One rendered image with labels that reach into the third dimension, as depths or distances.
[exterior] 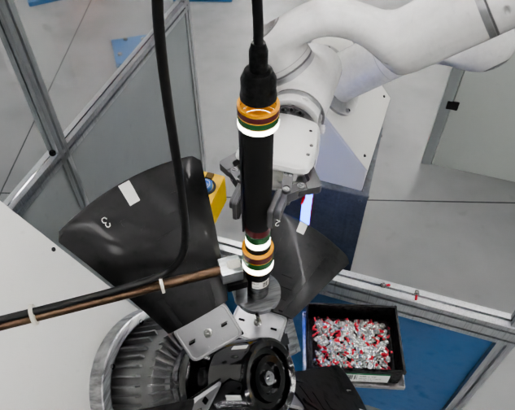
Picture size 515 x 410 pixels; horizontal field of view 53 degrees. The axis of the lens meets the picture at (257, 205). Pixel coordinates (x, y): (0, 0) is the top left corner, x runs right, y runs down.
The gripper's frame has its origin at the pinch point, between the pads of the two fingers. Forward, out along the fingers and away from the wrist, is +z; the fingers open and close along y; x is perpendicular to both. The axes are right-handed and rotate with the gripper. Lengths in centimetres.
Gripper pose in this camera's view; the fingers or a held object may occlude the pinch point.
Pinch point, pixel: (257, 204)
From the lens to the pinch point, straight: 63.8
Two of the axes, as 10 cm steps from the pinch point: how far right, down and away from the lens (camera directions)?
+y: -9.5, -2.3, 2.0
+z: -3.1, 7.2, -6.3
